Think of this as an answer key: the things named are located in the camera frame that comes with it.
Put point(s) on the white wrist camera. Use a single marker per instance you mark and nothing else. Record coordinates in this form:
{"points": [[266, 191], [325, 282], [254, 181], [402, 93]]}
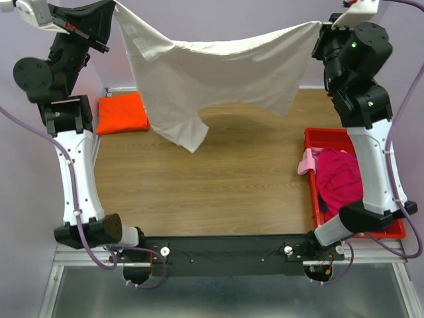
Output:
{"points": [[360, 11], [35, 13]]}

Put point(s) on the magenta t-shirt in bin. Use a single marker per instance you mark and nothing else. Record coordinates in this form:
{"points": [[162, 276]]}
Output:
{"points": [[338, 180]]}

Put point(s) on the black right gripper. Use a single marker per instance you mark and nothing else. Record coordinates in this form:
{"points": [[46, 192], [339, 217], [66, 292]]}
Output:
{"points": [[326, 32]]}

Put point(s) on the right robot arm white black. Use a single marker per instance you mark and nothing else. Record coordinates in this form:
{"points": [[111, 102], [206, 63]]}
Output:
{"points": [[352, 56]]}

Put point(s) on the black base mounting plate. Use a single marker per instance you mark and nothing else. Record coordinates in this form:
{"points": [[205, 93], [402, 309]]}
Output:
{"points": [[159, 258]]}

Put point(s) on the folded orange t-shirt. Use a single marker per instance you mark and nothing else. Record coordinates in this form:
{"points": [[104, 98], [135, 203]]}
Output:
{"points": [[120, 114]]}

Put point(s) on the aluminium extrusion rail frame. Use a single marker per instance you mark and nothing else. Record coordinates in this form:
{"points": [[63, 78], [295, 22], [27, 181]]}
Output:
{"points": [[242, 180]]}

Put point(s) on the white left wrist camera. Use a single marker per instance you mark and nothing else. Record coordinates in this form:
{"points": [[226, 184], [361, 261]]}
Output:
{"points": [[35, 13]]}

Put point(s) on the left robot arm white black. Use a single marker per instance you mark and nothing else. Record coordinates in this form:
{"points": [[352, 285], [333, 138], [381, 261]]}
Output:
{"points": [[68, 118]]}

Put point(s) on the light pink t-shirt in bin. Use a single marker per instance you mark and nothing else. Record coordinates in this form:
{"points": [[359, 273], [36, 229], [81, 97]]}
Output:
{"points": [[309, 161]]}

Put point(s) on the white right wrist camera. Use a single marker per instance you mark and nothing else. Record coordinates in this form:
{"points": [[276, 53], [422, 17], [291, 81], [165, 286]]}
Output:
{"points": [[360, 11]]}

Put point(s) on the red plastic bin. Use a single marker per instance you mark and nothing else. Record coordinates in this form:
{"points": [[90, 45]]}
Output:
{"points": [[337, 139]]}

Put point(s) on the white t-shirt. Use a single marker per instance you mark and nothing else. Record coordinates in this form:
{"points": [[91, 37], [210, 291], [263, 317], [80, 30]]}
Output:
{"points": [[177, 79]]}

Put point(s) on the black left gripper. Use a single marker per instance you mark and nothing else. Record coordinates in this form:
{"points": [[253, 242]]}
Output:
{"points": [[91, 21]]}

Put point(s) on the navy blue t-shirt in bin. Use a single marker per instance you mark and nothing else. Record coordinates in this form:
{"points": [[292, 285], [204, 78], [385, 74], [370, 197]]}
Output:
{"points": [[322, 205]]}

